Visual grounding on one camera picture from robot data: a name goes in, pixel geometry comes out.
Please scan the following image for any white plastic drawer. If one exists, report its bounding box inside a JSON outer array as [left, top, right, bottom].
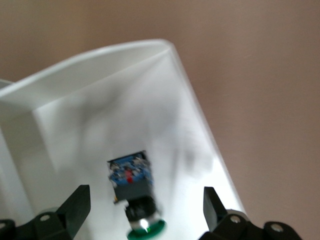
[[0, 38, 247, 240]]

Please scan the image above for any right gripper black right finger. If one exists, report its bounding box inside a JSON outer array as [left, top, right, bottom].
[[198, 186, 304, 240]]

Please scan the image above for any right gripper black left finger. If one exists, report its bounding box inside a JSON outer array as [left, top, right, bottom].
[[0, 184, 91, 240]]

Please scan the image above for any green push button switch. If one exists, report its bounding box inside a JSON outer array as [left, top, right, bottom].
[[106, 149, 168, 240]]

